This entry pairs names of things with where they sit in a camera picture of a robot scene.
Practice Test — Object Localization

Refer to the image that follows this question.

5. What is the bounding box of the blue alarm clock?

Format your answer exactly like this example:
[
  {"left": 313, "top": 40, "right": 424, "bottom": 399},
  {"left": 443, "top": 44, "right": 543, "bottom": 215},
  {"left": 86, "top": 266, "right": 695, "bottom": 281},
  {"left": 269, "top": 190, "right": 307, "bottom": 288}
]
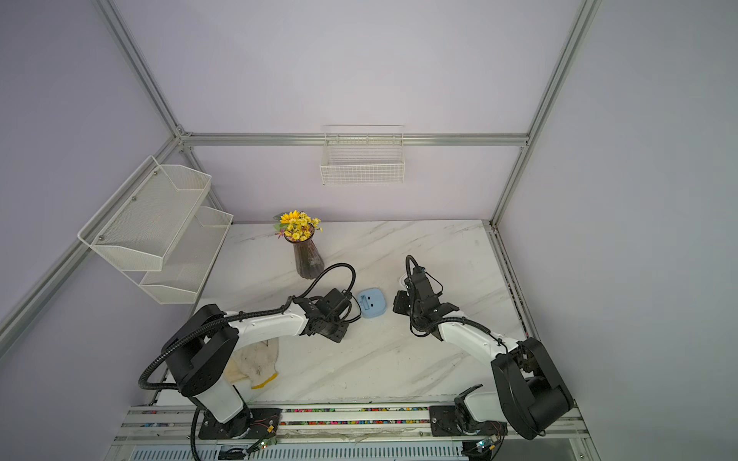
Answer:
[{"left": 357, "top": 287, "right": 387, "bottom": 319}]

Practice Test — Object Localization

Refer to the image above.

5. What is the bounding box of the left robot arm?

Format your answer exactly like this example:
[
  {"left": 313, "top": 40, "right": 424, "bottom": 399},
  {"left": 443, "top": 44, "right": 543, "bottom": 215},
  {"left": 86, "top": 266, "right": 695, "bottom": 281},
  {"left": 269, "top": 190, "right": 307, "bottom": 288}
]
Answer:
[{"left": 161, "top": 288, "right": 353, "bottom": 425}]

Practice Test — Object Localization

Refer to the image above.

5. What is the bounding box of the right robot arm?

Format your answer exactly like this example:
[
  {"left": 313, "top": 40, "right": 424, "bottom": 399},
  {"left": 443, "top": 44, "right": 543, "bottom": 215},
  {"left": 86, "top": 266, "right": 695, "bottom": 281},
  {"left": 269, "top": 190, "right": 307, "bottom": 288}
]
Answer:
[{"left": 393, "top": 268, "right": 574, "bottom": 440}]

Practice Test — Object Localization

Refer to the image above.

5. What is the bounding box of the dark glass vase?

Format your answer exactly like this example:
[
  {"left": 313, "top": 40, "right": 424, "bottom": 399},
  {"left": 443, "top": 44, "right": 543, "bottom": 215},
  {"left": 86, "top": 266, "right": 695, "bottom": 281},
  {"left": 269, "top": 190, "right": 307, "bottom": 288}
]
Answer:
[{"left": 286, "top": 230, "right": 325, "bottom": 280}]

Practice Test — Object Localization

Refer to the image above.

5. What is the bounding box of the white yellow cloth glove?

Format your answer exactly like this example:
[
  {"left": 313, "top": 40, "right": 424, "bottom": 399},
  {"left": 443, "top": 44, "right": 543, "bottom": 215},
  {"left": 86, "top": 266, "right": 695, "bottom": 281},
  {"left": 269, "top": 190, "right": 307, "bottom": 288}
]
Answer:
[{"left": 224, "top": 339, "right": 280, "bottom": 389}]

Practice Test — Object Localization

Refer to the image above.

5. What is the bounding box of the yellow flower bouquet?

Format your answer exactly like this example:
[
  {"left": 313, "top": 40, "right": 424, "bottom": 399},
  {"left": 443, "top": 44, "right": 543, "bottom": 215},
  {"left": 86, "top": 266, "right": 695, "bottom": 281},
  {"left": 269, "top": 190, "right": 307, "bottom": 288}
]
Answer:
[{"left": 274, "top": 211, "right": 323, "bottom": 243}]

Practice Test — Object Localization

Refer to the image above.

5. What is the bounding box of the lower white mesh shelf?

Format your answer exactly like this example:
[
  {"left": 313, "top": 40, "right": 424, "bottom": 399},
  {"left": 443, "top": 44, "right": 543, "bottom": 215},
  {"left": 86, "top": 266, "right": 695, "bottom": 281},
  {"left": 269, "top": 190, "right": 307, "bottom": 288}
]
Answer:
[{"left": 136, "top": 207, "right": 233, "bottom": 305}]

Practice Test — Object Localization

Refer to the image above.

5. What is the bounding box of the white mesh shelf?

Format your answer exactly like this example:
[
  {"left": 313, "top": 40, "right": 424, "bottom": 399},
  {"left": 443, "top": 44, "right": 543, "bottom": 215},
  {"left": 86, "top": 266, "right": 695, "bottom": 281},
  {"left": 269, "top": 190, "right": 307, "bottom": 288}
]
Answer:
[
  {"left": 78, "top": 157, "right": 211, "bottom": 272},
  {"left": 136, "top": 207, "right": 233, "bottom": 305}
]

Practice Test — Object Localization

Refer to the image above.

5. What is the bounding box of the upper white mesh shelf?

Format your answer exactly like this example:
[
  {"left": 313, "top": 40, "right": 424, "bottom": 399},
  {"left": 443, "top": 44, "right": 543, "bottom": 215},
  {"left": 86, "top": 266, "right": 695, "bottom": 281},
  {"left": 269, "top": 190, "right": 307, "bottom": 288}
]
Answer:
[{"left": 78, "top": 157, "right": 211, "bottom": 272}]

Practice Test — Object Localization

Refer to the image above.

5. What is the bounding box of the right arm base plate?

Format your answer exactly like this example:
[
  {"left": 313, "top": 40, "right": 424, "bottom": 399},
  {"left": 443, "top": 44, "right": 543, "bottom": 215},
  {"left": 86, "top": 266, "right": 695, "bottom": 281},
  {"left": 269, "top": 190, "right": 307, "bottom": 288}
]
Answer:
[{"left": 429, "top": 405, "right": 507, "bottom": 437}]

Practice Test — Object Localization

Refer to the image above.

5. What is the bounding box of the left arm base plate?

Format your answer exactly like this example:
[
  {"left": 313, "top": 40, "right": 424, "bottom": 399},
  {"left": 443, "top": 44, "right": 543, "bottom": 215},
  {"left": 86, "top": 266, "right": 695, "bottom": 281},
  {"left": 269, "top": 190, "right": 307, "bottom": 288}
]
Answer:
[{"left": 198, "top": 407, "right": 283, "bottom": 440}]

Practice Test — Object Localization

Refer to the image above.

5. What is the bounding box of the white wire wall basket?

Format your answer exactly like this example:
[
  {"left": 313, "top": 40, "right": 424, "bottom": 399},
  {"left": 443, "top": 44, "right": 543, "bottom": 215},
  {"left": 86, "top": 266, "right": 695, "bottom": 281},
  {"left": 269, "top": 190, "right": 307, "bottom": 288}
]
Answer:
[{"left": 320, "top": 124, "right": 406, "bottom": 186}]

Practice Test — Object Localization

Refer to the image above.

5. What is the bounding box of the black corrugated cable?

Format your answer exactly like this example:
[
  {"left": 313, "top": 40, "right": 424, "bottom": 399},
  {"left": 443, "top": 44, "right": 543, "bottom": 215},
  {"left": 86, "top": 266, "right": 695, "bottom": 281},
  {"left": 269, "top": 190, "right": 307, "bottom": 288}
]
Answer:
[{"left": 137, "top": 262, "right": 359, "bottom": 392}]

